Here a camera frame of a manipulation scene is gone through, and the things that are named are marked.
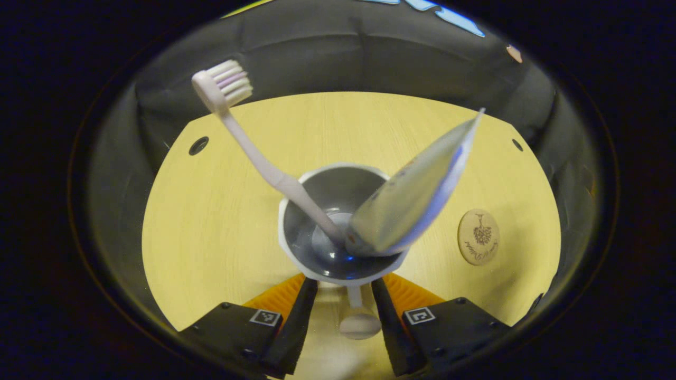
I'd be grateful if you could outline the light wooden desktop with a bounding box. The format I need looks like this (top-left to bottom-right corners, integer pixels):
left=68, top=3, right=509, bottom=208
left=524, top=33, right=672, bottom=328
left=142, top=92, right=561, bottom=380

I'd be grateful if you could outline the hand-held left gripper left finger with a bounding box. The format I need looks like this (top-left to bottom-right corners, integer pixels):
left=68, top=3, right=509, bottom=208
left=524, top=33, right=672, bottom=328
left=177, top=273, right=320, bottom=379

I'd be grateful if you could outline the white cup with handle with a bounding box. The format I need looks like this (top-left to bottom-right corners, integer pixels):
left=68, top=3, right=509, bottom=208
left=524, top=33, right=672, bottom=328
left=278, top=163, right=410, bottom=340

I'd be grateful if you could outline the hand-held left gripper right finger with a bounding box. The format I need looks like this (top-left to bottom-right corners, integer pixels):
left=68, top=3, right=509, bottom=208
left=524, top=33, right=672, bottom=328
left=371, top=273, right=512, bottom=377

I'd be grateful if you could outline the round wooden coaster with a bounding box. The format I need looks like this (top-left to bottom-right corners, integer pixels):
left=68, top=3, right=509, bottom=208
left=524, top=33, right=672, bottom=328
left=457, top=209, right=501, bottom=266

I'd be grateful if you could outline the white toothbrush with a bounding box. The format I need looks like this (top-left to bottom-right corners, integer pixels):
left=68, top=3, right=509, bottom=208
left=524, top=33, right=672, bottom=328
left=191, top=59, right=347, bottom=246

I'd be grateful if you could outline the white toothpaste tube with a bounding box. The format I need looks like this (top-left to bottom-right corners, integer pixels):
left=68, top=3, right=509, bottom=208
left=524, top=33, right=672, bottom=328
left=345, top=108, right=486, bottom=258

